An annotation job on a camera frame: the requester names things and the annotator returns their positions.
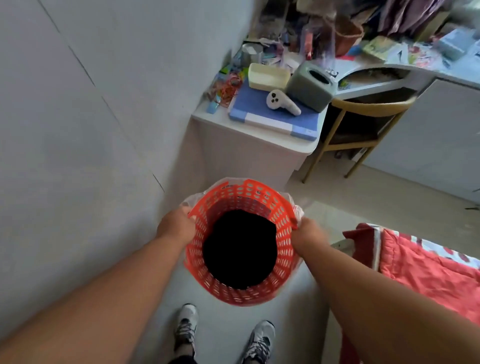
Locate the person's grey sneaker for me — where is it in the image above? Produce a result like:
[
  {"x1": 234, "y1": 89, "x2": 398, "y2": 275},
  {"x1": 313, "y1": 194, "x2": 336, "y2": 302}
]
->
[
  {"x1": 243, "y1": 320, "x2": 276, "y2": 364},
  {"x1": 175, "y1": 304, "x2": 199, "y2": 355}
]

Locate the red quilt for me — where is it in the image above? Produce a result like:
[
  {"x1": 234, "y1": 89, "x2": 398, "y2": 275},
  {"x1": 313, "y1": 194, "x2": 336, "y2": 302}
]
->
[{"x1": 339, "y1": 223, "x2": 480, "y2": 364}]

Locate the person's left grey sneaker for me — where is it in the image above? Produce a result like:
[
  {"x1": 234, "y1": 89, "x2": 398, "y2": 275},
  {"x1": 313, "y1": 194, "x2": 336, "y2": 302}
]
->
[{"x1": 175, "y1": 304, "x2": 199, "y2": 355}]

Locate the clear plastic pen holder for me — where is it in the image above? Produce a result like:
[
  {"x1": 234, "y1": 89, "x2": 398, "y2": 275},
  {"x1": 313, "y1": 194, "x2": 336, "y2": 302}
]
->
[{"x1": 300, "y1": 15, "x2": 337, "y2": 70}]

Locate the green picture book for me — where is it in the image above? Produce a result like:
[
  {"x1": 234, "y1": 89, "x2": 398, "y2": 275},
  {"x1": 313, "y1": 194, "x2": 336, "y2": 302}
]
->
[{"x1": 362, "y1": 35, "x2": 401, "y2": 61}]

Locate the white desk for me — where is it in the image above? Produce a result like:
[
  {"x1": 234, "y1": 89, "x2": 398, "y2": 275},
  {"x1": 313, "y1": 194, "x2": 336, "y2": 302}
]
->
[{"x1": 189, "y1": 52, "x2": 480, "y2": 205}]

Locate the small grey metal tin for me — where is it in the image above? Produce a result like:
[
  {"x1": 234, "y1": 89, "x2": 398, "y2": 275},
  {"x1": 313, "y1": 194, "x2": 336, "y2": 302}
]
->
[{"x1": 240, "y1": 42, "x2": 265, "y2": 68}]

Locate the blue and white box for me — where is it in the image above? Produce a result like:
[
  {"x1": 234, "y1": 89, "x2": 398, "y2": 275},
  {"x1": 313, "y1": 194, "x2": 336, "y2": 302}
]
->
[{"x1": 228, "y1": 78, "x2": 320, "y2": 142}]

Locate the grey-green tissue box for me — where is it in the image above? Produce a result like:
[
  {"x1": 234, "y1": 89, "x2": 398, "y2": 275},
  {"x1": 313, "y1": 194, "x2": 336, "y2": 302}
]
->
[{"x1": 285, "y1": 61, "x2": 339, "y2": 113}]

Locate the person's left hand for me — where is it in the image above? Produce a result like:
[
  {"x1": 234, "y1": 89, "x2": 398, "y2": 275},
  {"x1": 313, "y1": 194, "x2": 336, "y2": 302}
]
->
[{"x1": 156, "y1": 206, "x2": 197, "y2": 248}]

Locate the person's right hand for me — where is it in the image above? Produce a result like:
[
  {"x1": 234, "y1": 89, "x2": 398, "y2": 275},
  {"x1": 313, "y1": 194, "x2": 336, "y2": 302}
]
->
[{"x1": 290, "y1": 216, "x2": 332, "y2": 259}]

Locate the cream plastic container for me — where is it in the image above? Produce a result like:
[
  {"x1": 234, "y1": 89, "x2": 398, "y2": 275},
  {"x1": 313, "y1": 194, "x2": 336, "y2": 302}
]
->
[{"x1": 248, "y1": 62, "x2": 292, "y2": 92}]

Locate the person's left forearm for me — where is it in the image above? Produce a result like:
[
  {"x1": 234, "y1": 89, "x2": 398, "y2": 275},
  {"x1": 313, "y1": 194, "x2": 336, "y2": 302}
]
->
[{"x1": 0, "y1": 233, "x2": 187, "y2": 364}]

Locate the clear plastic bag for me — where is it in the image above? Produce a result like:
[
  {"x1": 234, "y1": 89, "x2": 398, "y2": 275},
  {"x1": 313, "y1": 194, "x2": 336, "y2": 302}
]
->
[{"x1": 179, "y1": 177, "x2": 305, "y2": 278}]

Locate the white handheld controller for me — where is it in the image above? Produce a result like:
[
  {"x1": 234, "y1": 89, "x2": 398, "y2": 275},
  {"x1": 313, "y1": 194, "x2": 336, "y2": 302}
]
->
[{"x1": 266, "y1": 89, "x2": 302, "y2": 117}]

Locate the pile of colourful rubber bands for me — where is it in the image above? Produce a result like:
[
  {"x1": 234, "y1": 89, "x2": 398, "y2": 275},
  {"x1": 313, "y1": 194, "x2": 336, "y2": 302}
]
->
[{"x1": 208, "y1": 66, "x2": 247, "y2": 109}]

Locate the person's right forearm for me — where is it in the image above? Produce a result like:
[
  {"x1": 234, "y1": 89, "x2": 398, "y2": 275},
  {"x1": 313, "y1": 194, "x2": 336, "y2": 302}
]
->
[{"x1": 301, "y1": 240, "x2": 480, "y2": 364}]

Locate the purple hanging cloth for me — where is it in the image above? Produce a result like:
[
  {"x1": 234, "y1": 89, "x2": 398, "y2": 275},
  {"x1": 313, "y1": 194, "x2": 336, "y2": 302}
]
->
[{"x1": 377, "y1": 0, "x2": 447, "y2": 36}]

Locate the wooden chair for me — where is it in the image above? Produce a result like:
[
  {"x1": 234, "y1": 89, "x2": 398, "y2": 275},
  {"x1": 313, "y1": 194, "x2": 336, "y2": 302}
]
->
[{"x1": 302, "y1": 67, "x2": 418, "y2": 184}]

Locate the light blue box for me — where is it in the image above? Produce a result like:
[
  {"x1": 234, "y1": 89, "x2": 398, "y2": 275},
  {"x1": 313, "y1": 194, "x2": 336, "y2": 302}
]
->
[{"x1": 437, "y1": 27, "x2": 478, "y2": 61}]

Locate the person's right grey sneaker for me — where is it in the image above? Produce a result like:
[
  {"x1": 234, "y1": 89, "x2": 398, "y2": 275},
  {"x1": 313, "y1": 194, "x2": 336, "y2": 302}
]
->
[{"x1": 243, "y1": 320, "x2": 276, "y2": 364}]

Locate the red plastic mesh basket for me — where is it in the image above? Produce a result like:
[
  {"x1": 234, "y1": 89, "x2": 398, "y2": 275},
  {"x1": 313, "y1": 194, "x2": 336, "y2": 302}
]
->
[{"x1": 184, "y1": 179, "x2": 303, "y2": 307}]

